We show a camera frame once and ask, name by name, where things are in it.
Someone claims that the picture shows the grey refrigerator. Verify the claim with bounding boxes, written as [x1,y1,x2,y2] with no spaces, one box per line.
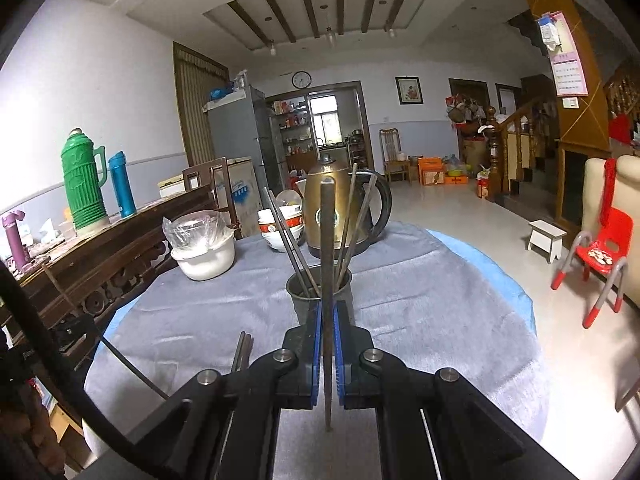
[202,85,289,197]

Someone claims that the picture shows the gold electric kettle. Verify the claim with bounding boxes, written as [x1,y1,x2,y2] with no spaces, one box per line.
[302,154,393,260]

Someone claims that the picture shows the blue table cloth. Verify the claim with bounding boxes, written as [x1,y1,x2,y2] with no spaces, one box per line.
[102,229,537,356]

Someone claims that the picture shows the clear plastic bag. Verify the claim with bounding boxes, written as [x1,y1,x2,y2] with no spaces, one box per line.
[162,210,229,252]

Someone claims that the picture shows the dark wooden chair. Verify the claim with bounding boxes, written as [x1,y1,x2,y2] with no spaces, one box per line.
[182,157,242,239]

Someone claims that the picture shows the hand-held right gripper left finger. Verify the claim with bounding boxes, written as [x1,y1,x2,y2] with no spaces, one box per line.
[90,301,323,480]

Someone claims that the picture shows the orange cardboard box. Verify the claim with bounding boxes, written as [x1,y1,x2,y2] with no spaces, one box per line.
[417,156,446,186]

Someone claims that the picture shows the green thermos flask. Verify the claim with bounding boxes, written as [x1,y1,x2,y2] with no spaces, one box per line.
[61,128,108,234]

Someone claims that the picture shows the dark carved wooden sideboard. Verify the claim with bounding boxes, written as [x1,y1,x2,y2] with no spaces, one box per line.
[0,185,242,361]

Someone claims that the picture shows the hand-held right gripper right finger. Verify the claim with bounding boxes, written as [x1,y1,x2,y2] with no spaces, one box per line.
[335,301,581,480]

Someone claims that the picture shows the grey metal chopstick holder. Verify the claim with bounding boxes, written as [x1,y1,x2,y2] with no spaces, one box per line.
[286,266,355,329]

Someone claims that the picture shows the pink wall calendar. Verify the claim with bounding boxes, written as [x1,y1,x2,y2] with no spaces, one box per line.
[536,10,590,97]

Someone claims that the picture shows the purple water bottle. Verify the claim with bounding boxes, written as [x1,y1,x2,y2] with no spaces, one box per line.
[1,210,32,274]

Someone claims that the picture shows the framed wall picture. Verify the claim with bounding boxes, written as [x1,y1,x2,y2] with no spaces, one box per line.
[395,76,425,106]

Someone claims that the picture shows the person's left hand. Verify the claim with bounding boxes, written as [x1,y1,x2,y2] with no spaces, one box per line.
[0,390,68,473]

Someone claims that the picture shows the wooden staircase railing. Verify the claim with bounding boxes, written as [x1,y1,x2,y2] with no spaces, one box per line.
[486,95,562,202]

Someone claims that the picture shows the white chest freezer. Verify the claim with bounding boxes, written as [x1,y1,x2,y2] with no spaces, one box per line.
[158,157,264,239]

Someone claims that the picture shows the kitchen shelf with goods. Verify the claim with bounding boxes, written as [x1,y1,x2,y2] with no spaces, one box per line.
[270,95,312,162]

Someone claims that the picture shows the red child chair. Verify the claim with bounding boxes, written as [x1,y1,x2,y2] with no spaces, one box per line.
[551,207,634,330]

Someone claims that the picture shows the brown door curtain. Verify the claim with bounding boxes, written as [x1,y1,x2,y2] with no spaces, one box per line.
[173,41,231,167]

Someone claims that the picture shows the white red-band bowl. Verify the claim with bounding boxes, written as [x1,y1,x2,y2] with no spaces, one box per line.
[260,222,305,237]

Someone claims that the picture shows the red tassel ornament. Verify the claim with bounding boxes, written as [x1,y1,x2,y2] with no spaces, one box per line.
[599,158,619,227]

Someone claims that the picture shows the blue water bottle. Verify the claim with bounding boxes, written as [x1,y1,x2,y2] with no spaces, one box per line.
[108,151,138,219]

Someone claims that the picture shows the white red-rimmed bowl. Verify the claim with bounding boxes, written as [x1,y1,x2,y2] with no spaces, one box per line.
[257,206,305,229]

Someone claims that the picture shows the grey table cloth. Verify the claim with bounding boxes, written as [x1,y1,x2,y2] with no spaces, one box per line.
[82,220,551,461]

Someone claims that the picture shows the large white bowl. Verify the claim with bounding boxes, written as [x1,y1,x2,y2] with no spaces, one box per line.
[171,232,236,282]

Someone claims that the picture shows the brown wooden chair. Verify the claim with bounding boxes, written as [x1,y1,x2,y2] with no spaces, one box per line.
[378,128,411,184]

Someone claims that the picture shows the small white stool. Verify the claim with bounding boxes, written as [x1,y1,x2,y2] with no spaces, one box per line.
[526,220,569,265]

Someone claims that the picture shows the black cable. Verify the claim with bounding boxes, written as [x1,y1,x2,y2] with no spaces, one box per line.
[0,260,172,466]

